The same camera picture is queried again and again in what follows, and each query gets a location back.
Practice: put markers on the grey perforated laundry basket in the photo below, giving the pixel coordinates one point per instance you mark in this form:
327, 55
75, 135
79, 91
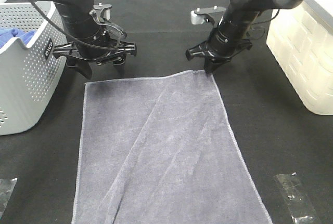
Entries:
28, 80

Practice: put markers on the grey microfibre towel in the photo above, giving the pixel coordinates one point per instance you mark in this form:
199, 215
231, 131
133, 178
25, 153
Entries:
161, 150

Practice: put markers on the black basket brand label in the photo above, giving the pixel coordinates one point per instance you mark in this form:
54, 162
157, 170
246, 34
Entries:
48, 49

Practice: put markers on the right clear tape strip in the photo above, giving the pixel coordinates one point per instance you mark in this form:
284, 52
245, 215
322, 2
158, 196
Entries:
296, 198

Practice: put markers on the cream plastic storage box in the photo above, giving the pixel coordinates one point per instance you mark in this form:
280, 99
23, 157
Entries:
300, 39

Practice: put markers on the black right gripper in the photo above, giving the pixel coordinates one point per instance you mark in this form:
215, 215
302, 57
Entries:
224, 42

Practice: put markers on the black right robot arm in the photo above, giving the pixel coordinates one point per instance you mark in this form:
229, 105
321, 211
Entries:
246, 11

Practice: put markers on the blue towel in basket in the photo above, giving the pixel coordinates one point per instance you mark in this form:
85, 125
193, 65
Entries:
8, 33

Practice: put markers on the left clear tape strip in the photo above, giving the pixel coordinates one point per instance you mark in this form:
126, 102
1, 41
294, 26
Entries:
7, 187

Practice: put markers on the clear tape strip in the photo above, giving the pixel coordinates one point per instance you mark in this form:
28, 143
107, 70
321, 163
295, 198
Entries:
296, 198
7, 187

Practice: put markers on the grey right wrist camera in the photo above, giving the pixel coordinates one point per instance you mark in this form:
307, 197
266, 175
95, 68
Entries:
211, 15

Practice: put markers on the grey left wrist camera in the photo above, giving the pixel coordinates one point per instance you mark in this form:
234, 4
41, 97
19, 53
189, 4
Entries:
101, 13

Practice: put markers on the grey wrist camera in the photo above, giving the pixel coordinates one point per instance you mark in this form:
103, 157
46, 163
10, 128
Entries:
211, 15
101, 13

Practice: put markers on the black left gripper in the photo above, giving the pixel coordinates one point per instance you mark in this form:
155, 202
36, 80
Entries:
102, 48

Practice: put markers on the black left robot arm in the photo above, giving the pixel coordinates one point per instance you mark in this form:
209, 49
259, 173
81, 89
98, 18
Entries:
77, 23

